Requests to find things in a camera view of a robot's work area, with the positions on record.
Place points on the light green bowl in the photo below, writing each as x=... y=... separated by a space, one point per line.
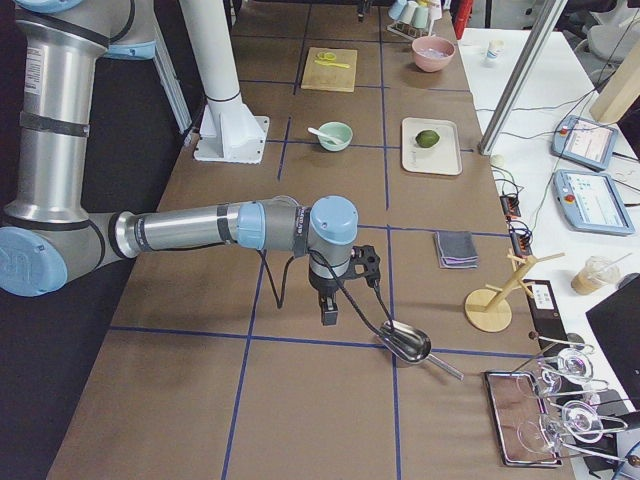
x=338 y=130

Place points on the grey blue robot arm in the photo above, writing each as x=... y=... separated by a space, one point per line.
x=133 y=145

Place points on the white plastic spoon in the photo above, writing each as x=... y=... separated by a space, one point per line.
x=327 y=137

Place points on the metal ice scoop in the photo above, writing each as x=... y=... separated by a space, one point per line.
x=413 y=346

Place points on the far teach pendant tablet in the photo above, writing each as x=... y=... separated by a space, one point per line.
x=584 y=142

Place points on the wooden cup rack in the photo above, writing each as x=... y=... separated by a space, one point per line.
x=409 y=32

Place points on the white rabbit tray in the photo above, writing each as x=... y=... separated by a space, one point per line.
x=443 y=158

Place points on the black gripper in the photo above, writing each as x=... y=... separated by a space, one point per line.
x=323 y=285

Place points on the clear ice cubes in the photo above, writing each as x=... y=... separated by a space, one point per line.
x=433 y=53

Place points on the pink bowl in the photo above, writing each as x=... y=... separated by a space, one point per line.
x=429 y=65

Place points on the bamboo cutting board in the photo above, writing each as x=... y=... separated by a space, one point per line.
x=323 y=78

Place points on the mirror tray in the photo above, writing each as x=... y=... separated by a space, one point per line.
x=515 y=412

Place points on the blue cup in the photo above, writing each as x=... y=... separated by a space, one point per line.
x=396 y=9

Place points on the white cup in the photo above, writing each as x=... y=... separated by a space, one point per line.
x=408 y=12

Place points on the near teach pendant tablet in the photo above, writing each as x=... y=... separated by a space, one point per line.
x=591 y=203

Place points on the paper cup on bench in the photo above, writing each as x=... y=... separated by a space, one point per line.
x=493 y=52

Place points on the aluminium frame post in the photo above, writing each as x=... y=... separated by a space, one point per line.
x=537 y=38

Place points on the grey folded cloth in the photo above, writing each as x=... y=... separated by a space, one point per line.
x=456 y=250

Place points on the green cup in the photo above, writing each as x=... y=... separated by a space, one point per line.
x=421 y=17

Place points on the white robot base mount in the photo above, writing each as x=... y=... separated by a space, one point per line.
x=229 y=131

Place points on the green lime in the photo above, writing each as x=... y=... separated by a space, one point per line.
x=427 y=138

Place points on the wooden mug tree stand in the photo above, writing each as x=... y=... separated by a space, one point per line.
x=487 y=308

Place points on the wine glass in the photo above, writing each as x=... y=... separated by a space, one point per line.
x=576 y=422
x=569 y=372

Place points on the iced coffee cup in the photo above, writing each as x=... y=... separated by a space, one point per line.
x=596 y=273

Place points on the yellow plastic knife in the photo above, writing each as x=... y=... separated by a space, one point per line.
x=332 y=64

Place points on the teach pendant tablet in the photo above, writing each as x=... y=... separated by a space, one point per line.
x=584 y=142
x=591 y=203

